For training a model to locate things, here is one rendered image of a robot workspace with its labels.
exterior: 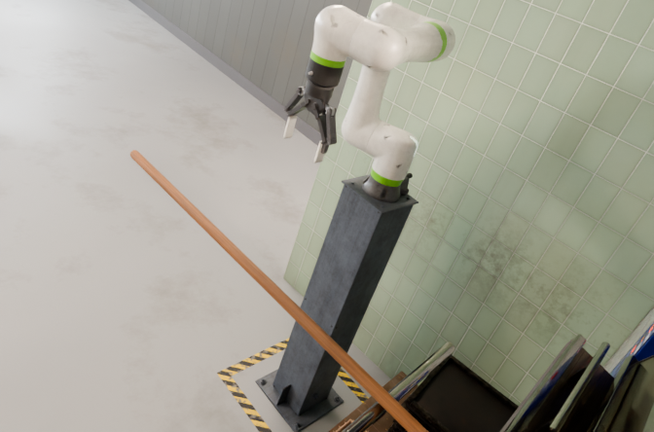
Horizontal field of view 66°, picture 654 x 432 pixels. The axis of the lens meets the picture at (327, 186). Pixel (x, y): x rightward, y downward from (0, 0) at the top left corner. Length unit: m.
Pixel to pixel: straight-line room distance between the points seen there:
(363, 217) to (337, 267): 0.27
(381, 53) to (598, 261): 1.30
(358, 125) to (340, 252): 0.51
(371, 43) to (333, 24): 0.11
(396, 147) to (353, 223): 0.34
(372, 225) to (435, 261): 0.68
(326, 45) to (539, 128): 1.09
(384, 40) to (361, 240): 0.90
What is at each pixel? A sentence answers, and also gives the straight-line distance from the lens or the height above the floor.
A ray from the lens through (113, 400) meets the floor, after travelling 2.54.
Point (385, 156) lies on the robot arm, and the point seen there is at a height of 1.37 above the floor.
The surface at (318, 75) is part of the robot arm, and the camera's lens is 1.31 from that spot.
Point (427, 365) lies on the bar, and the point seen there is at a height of 1.17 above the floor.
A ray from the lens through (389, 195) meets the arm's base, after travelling 1.85.
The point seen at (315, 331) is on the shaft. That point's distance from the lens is 1.25.
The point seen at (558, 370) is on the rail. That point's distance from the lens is 1.12.
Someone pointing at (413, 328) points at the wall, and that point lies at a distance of 2.68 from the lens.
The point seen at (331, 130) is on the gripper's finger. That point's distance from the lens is 1.34.
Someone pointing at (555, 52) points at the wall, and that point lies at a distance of 2.09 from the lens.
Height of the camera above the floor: 2.07
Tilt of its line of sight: 29 degrees down
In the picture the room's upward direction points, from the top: 19 degrees clockwise
